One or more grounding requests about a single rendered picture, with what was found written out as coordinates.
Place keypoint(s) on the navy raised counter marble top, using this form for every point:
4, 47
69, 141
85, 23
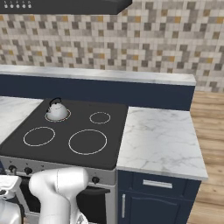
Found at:
96, 90

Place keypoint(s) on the navy drawer front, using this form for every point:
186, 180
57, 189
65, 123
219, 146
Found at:
180, 186

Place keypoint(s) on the black hob stove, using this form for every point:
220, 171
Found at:
73, 128

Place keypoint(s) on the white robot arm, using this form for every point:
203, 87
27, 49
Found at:
58, 191

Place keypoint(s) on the black range hood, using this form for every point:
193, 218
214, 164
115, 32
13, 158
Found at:
64, 6

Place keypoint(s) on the navy cupboard door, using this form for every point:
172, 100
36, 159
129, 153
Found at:
151, 210

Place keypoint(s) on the black stove knob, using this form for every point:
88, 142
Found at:
95, 180
12, 168
28, 171

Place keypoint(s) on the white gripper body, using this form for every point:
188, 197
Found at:
8, 182

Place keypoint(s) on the black oven door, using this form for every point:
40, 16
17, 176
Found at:
93, 207

